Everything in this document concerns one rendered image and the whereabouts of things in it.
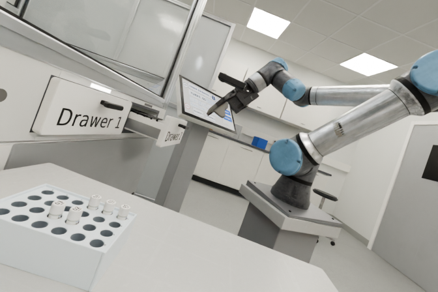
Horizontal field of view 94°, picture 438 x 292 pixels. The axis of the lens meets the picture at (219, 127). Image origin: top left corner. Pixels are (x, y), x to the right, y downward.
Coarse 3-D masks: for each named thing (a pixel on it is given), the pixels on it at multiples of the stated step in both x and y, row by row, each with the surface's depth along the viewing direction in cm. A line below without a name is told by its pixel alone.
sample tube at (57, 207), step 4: (52, 204) 21; (56, 204) 21; (60, 204) 21; (64, 204) 22; (52, 208) 21; (56, 208) 21; (60, 208) 21; (64, 208) 22; (52, 212) 21; (56, 212) 21; (60, 212) 21; (48, 216) 21; (52, 216) 21; (56, 216) 21; (60, 216) 22
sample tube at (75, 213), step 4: (72, 208) 22; (76, 208) 22; (80, 208) 22; (68, 212) 21; (72, 212) 21; (76, 212) 21; (80, 212) 22; (68, 216) 21; (72, 216) 21; (76, 216) 21; (80, 216) 22; (68, 220) 21; (72, 220) 22; (76, 220) 21; (68, 224) 21; (72, 224) 21
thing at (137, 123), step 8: (128, 120) 71; (136, 120) 71; (144, 120) 71; (152, 120) 71; (160, 120) 95; (128, 128) 71; (136, 128) 70; (144, 128) 70; (152, 128) 70; (160, 128) 70; (152, 136) 70
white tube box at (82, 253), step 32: (32, 192) 24; (64, 192) 26; (0, 224) 18; (32, 224) 20; (64, 224) 21; (96, 224) 23; (128, 224) 24; (0, 256) 18; (32, 256) 18; (64, 256) 19; (96, 256) 19
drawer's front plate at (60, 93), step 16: (64, 80) 39; (48, 96) 37; (64, 96) 40; (80, 96) 44; (96, 96) 49; (112, 96) 55; (48, 112) 38; (64, 112) 41; (80, 112) 45; (96, 112) 51; (112, 112) 57; (128, 112) 66; (32, 128) 38; (48, 128) 39; (64, 128) 43; (80, 128) 47; (96, 128) 53; (112, 128) 60
